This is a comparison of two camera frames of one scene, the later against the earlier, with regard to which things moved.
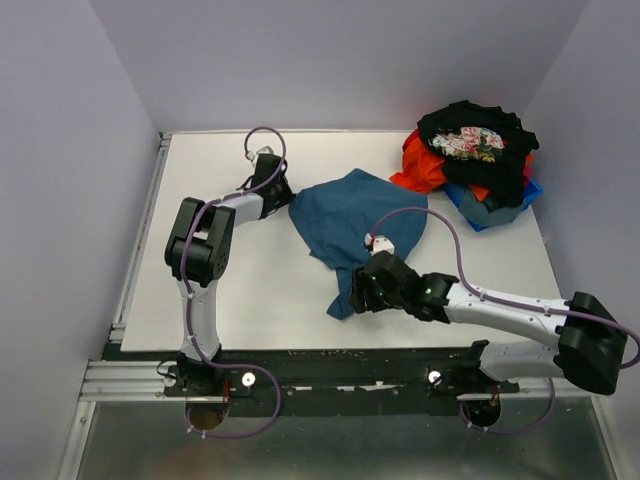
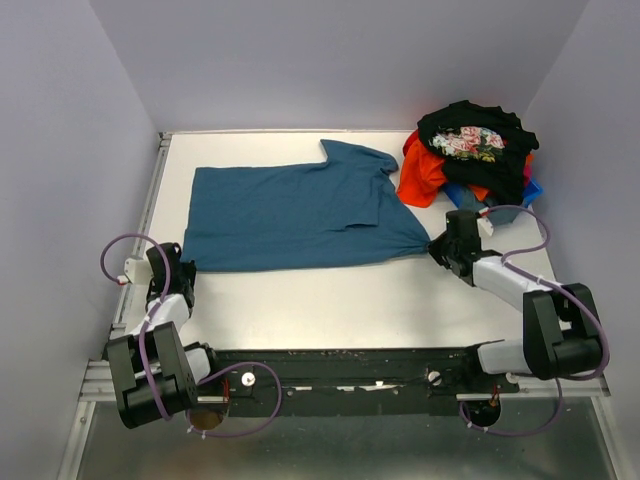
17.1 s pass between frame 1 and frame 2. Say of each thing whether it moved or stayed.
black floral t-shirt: stayed
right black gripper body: moved
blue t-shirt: moved
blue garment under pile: stayed
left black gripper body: moved
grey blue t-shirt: stayed
